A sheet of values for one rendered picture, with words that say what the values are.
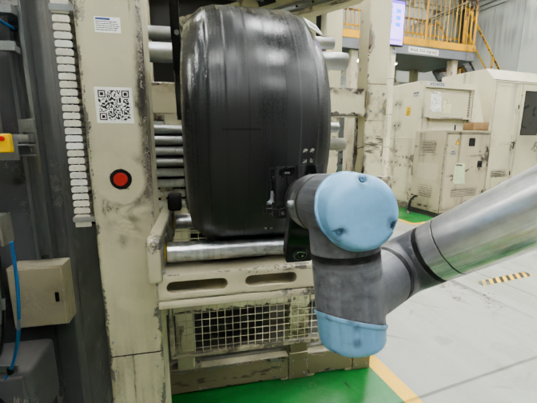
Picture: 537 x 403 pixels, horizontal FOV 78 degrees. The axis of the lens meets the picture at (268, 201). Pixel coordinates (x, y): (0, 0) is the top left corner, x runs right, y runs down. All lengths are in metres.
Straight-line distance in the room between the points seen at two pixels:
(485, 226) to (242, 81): 0.43
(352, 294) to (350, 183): 0.11
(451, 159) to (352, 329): 5.03
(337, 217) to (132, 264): 0.63
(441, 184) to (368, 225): 4.96
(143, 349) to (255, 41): 0.76
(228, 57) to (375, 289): 0.46
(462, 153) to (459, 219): 5.07
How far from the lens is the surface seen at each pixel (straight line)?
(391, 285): 0.39
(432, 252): 0.43
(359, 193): 0.31
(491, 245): 0.41
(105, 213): 0.83
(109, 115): 0.81
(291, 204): 0.41
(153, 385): 1.02
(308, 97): 0.64
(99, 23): 0.84
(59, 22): 0.88
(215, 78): 0.62
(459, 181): 5.51
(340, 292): 0.35
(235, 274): 0.76
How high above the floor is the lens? 1.15
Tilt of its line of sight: 11 degrees down
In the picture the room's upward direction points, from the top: straight up
